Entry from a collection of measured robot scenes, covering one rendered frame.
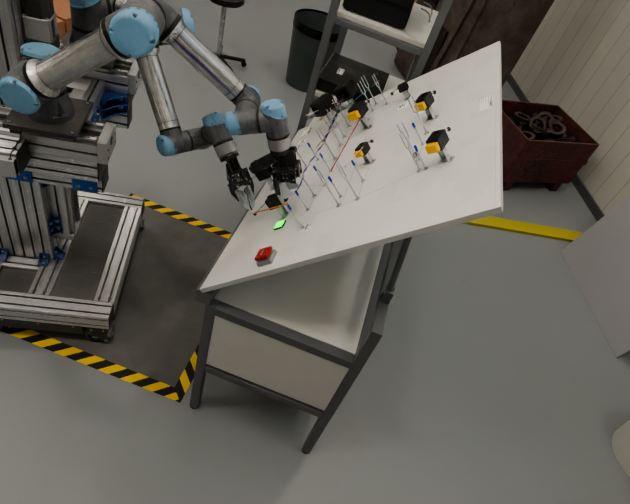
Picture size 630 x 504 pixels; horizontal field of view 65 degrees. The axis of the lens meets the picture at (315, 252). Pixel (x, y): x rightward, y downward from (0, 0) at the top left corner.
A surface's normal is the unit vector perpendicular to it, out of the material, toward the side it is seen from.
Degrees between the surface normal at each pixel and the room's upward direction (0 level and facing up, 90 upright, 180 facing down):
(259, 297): 0
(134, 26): 85
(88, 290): 0
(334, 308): 0
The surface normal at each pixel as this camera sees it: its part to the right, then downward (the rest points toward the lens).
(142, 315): 0.26, -0.67
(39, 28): 0.04, 0.73
